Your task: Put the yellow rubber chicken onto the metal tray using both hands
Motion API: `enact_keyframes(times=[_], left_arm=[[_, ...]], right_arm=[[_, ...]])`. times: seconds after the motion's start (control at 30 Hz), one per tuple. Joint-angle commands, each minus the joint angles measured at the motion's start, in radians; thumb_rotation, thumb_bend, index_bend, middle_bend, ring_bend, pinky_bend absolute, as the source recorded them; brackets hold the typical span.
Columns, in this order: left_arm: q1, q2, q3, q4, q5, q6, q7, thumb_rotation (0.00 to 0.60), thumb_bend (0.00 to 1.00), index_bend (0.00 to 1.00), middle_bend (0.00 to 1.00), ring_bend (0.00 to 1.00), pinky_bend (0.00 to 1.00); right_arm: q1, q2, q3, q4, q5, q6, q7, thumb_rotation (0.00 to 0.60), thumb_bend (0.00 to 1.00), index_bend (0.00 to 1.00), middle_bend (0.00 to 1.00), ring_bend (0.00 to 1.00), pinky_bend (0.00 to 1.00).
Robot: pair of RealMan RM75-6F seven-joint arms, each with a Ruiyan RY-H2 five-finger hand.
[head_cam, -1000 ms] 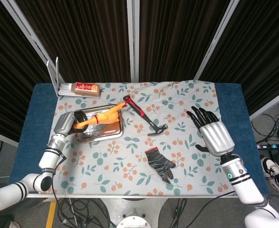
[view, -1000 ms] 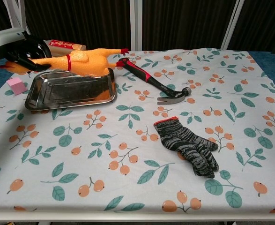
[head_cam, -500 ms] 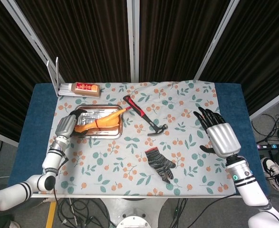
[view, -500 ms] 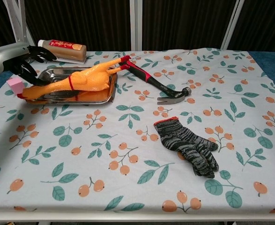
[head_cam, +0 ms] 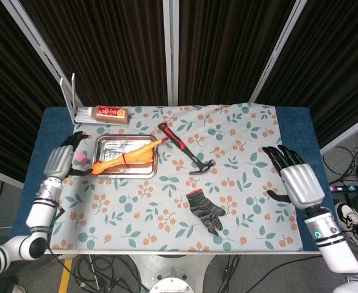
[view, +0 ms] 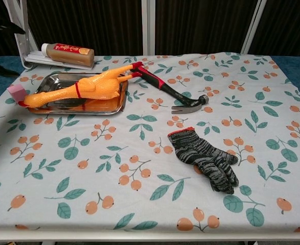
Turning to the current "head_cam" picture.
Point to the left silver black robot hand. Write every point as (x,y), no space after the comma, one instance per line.
(59,161)

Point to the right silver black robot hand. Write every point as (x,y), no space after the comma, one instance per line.
(302,186)

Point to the orange rubber chicken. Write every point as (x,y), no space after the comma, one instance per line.
(133,157)

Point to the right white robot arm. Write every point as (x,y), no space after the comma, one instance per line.
(334,244)

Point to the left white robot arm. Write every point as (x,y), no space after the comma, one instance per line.
(41,210)

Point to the stainless steel tray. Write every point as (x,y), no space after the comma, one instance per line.
(111,146)

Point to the small pink cube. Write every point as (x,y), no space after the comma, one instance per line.
(81,158)

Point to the black power strip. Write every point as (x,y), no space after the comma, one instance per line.
(352,188)

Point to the blue table mat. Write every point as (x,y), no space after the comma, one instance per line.
(297,131)

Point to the white sneaker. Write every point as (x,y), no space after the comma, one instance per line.
(348,219)

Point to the white metal rack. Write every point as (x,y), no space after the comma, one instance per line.
(70,100)

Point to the floral print tablecloth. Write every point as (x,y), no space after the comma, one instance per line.
(242,137)

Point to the dark curtain partition panel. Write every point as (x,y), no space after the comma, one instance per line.
(227,45)
(334,61)
(8,91)
(111,45)

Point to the grey striped knit glove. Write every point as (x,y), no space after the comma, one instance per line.
(201,206)

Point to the black red claw hammer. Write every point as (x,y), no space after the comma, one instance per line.
(181,145)

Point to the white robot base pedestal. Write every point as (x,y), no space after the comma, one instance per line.
(172,271)

